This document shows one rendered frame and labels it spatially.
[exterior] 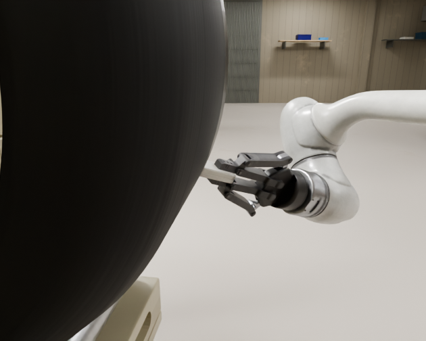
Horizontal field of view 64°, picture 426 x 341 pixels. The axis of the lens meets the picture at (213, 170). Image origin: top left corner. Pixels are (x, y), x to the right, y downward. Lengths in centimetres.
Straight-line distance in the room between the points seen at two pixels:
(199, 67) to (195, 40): 2
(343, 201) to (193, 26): 55
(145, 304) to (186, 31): 38
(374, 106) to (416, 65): 1343
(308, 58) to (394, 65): 299
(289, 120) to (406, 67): 1322
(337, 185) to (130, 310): 44
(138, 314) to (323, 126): 49
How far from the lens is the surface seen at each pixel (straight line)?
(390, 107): 67
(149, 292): 52
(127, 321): 48
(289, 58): 1251
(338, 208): 71
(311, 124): 73
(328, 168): 72
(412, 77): 1408
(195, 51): 22
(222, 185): 52
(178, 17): 21
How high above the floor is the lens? 117
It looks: 17 degrees down
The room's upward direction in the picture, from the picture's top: straight up
